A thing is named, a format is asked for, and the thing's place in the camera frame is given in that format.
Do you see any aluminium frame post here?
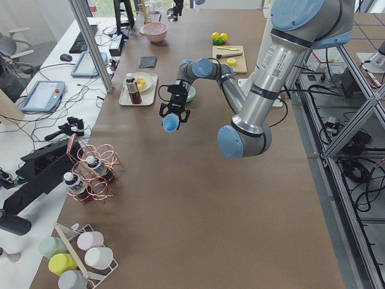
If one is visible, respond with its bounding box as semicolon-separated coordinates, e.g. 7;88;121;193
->
69;0;113;93

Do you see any clear ice cubes pile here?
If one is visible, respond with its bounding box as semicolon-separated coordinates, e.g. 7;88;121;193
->
144;23;165;35

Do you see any yellow lemon upper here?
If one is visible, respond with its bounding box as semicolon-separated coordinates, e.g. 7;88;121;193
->
211;32;220;41

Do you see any green cup in rack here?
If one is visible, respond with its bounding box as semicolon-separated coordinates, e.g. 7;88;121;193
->
38;237;67;259

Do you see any white cup in rack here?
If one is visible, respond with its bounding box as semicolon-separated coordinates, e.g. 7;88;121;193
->
84;247;114;270

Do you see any pink cup in rack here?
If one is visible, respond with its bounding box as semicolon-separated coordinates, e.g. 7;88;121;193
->
77;231;104;251

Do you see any bottle in rack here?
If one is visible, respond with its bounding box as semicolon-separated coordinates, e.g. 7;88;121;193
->
63;172;93;203
86;155;114;184

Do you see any blue teach pendant near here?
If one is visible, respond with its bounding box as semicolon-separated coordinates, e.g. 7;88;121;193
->
19;81;65;113

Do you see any green ceramic bowl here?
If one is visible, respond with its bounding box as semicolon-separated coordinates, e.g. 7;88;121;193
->
186;86;196;102

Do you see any black keyboard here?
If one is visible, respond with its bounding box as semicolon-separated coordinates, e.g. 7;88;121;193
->
69;24;98;54

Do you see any steel ice scoop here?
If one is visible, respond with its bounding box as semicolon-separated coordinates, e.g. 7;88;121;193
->
167;7;178;22

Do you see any copper wire bottle rack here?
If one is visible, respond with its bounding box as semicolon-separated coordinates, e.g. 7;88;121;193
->
66;134;120;204

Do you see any yellow plastic knife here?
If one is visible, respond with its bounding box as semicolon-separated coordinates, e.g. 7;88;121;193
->
217;46;240;51

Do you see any dark drink bottle white cap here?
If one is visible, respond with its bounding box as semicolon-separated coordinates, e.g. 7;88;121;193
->
125;73;142;105

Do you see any yellow cup in rack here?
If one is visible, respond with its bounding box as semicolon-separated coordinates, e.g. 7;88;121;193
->
48;253;78;276

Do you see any bamboo cutting board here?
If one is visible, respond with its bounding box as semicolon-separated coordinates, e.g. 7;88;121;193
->
212;45;247;74

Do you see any white round plate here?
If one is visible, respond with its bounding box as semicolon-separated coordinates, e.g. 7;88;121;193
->
131;72;153;93

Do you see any glazed donut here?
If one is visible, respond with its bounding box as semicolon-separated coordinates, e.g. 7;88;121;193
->
136;78;147;90

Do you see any half lemon slice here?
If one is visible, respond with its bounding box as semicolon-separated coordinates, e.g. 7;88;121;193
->
226;58;236;66

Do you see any round wooden stand base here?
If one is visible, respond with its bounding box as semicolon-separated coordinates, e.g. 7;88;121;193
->
136;0;152;36

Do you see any blue teach pendant far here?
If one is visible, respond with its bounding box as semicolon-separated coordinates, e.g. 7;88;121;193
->
70;52;99;78

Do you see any black computer mouse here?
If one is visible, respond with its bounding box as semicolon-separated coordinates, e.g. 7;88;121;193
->
60;54;73;62

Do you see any pink bowl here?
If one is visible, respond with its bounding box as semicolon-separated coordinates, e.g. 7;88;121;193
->
143;22;168;43

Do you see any grey cup in rack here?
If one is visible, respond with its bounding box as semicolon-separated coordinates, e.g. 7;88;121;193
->
58;270;87;289

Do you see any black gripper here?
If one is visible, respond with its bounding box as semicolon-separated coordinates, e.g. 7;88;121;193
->
159;84;191;130
173;0;183;20

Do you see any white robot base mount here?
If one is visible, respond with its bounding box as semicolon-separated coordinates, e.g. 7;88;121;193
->
238;9;273;96

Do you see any cream serving tray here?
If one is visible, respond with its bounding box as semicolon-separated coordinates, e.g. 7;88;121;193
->
119;73;158;107

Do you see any blue teach pendant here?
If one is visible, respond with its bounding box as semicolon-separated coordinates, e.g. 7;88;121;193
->
19;81;65;113
70;52;99;78

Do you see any light blue plastic cup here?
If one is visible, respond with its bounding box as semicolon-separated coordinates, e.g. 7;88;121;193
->
162;113;180;133

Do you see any grey folded cloth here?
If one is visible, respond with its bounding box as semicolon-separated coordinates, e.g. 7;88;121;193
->
138;56;158;68

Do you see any black equipment case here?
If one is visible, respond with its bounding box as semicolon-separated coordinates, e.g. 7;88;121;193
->
3;139;82;214

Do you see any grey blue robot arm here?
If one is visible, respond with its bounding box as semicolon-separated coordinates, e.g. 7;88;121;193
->
159;1;355;159
171;0;206;21

